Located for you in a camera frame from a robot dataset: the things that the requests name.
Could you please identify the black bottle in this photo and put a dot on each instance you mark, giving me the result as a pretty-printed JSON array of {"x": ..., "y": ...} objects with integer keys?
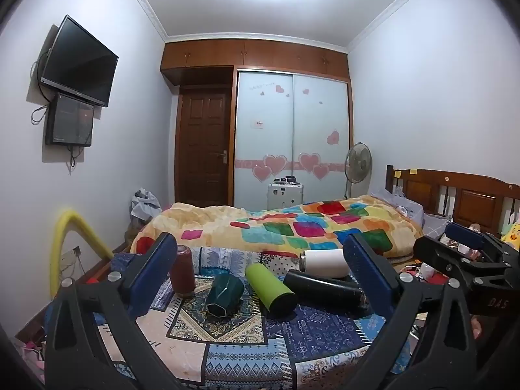
[{"x": 323, "y": 288}]

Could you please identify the grey clothes pile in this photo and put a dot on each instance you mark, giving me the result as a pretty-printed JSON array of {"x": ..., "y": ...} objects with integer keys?
[{"x": 144, "y": 207}]

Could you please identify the red cup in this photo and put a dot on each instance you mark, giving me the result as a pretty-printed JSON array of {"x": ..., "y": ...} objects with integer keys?
[{"x": 183, "y": 272}]

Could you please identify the wall socket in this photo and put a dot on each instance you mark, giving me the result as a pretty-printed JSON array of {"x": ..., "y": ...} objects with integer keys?
[{"x": 71, "y": 254}]

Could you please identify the lime green bottle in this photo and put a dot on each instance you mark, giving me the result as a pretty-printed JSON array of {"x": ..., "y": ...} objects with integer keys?
[{"x": 270, "y": 288}]

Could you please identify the standing fan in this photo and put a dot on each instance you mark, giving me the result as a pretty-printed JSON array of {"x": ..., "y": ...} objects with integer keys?
[{"x": 358, "y": 160}]

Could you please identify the brown wooden door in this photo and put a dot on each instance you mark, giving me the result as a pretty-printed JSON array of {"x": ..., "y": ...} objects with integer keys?
[{"x": 203, "y": 146}]

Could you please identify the blue patterned blanket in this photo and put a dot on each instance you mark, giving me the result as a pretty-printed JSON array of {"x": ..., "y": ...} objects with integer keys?
[{"x": 243, "y": 353}]

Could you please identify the small black wall monitor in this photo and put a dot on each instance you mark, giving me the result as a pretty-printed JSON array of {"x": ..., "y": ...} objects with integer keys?
[{"x": 70, "y": 120}]

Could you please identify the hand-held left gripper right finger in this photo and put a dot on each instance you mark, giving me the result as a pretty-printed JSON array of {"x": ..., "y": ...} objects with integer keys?
[{"x": 370, "y": 282}]

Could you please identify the white suitcase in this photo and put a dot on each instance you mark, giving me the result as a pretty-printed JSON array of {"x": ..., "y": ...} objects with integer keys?
[{"x": 285, "y": 196}]

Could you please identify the wooden headboard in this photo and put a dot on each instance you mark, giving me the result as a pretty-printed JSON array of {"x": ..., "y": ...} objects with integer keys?
[{"x": 467, "y": 195}]

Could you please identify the white cup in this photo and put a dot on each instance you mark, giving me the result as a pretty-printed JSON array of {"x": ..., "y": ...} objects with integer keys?
[{"x": 325, "y": 263}]

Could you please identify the wooden wardrobe with sliding doors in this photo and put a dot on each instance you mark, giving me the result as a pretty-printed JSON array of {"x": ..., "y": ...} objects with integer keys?
[{"x": 292, "y": 130}]

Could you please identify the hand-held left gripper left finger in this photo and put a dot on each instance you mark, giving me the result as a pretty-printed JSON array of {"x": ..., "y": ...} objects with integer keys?
[{"x": 153, "y": 270}]

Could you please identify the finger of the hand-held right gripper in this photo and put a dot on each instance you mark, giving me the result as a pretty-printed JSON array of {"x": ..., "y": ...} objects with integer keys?
[
  {"x": 463, "y": 233},
  {"x": 432, "y": 254}
]

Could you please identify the yellow plush toy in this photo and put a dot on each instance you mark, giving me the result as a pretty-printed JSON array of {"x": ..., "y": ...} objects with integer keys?
[{"x": 512, "y": 235}]

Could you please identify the yellow foam tube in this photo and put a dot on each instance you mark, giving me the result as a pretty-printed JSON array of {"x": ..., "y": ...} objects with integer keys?
[{"x": 87, "y": 237}]

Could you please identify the wall-mounted black television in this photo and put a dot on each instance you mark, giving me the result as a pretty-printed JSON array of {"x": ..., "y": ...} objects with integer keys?
[{"x": 77, "y": 63}]

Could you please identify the dark green faceted cup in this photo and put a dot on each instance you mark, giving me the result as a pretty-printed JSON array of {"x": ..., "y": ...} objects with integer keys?
[{"x": 223, "y": 297}]

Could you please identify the colourful patchwork blanket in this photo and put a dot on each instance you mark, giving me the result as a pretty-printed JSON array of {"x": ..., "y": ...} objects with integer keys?
[{"x": 284, "y": 227}]

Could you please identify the grey pillow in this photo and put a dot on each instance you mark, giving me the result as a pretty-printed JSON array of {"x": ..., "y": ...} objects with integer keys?
[{"x": 400, "y": 207}]

